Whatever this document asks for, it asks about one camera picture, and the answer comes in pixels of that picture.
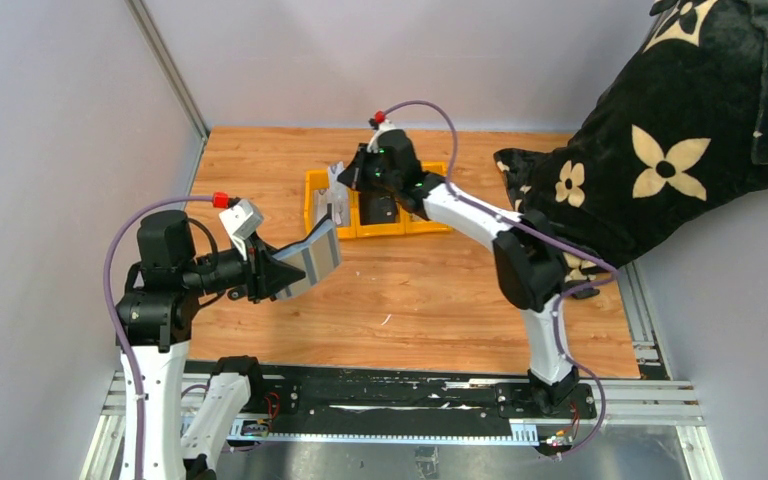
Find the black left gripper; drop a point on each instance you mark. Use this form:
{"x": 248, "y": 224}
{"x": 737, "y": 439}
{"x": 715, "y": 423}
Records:
{"x": 255, "y": 273}

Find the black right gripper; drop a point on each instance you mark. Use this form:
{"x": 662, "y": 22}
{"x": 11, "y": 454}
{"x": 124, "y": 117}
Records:
{"x": 360, "y": 175}

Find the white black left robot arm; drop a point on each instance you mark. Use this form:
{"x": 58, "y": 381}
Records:
{"x": 165, "y": 290}

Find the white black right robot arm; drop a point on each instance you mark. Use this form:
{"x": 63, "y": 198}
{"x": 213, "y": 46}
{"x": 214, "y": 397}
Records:
{"x": 530, "y": 268}

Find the silver cards in bin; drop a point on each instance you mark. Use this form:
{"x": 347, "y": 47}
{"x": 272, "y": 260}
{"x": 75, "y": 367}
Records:
{"x": 333, "y": 198}

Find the yellow bin with cards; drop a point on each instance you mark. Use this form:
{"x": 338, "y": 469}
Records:
{"x": 315, "y": 179}

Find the black card holders in bin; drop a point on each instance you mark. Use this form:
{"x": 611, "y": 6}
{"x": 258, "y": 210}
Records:
{"x": 377, "y": 209}

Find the yellow bin with holders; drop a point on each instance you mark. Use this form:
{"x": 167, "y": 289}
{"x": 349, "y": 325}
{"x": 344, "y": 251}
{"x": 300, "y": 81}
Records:
{"x": 370, "y": 231}

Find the black plush flower blanket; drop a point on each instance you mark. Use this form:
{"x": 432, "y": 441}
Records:
{"x": 682, "y": 130}

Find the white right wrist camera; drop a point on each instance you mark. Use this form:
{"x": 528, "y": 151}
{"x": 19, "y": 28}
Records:
{"x": 380, "y": 124}

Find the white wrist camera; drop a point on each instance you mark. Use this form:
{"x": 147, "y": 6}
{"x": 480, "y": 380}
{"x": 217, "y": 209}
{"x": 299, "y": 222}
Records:
{"x": 380, "y": 124}
{"x": 240, "y": 222}

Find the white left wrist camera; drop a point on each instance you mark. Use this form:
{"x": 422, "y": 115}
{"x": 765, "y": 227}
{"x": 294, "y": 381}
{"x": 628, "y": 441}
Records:
{"x": 240, "y": 222}

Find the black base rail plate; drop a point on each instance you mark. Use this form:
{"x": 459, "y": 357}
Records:
{"x": 377, "y": 404}

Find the aluminium corner frame post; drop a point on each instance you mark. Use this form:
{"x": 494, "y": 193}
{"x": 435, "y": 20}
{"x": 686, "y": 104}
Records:
{"x": 145, "y": 22}

